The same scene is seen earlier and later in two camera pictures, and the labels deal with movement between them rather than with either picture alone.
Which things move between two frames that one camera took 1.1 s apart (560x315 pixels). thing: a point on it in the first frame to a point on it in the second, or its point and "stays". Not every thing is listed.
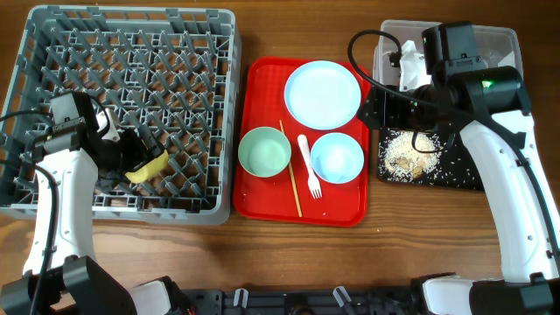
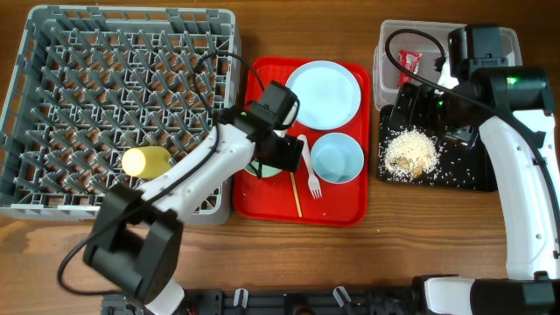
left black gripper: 140,153 to 286,152
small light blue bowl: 337,157 stays
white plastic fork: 313,182 stays
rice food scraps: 400,157 stays
